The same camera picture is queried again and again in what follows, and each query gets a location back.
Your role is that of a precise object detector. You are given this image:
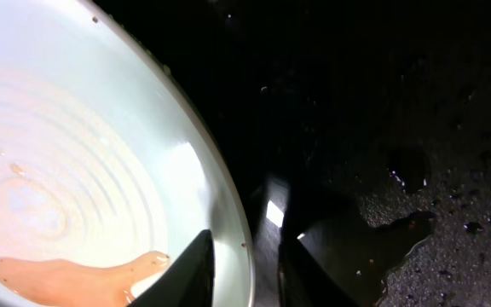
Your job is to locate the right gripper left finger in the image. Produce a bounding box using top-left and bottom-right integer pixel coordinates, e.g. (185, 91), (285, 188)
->
(130, 229), (215, 307)

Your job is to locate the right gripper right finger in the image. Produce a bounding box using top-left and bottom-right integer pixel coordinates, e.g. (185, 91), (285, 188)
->
(278, 235), (358, 307)

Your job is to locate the light blue plate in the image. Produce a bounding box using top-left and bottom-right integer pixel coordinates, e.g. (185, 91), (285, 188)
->
(0, 1), (255, 306)

